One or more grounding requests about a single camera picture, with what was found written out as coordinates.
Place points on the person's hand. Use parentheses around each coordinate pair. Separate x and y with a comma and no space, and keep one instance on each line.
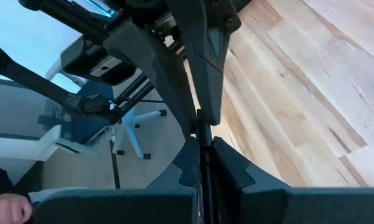
(6,210)

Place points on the white desk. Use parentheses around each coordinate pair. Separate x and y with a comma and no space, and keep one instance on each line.
(21,146)

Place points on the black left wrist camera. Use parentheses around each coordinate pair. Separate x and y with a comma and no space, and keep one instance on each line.
(93,67)

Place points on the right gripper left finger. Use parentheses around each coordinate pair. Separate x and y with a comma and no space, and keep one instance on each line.
(186,168)

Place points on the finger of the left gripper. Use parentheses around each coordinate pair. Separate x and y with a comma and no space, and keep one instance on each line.
(133,40)
(208,46)

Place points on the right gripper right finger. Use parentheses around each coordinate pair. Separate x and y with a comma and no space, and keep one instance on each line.
(230,174)

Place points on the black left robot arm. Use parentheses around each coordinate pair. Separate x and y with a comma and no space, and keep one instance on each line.
(25,73)

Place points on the white paper sheet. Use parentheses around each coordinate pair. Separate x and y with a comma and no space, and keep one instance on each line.
(56,192)

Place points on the white office chair base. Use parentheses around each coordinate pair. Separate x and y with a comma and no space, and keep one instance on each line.
(133,137)

